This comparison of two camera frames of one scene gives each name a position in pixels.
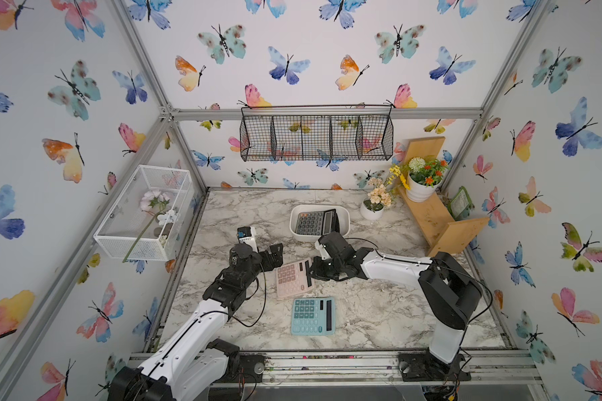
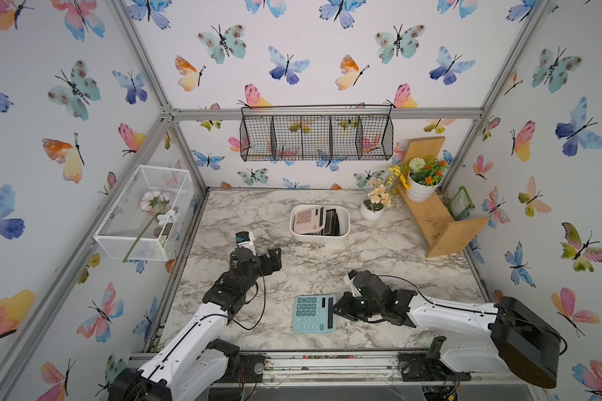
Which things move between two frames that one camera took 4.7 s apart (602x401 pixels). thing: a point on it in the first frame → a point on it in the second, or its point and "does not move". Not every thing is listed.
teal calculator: (313, 317) does not move
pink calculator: (293, 279) → (310, 220)
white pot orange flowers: (424, 178) does not move
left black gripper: (276, 257) does not move
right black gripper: (316, 271) → (344, 308)
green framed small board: (460, 203) does not move
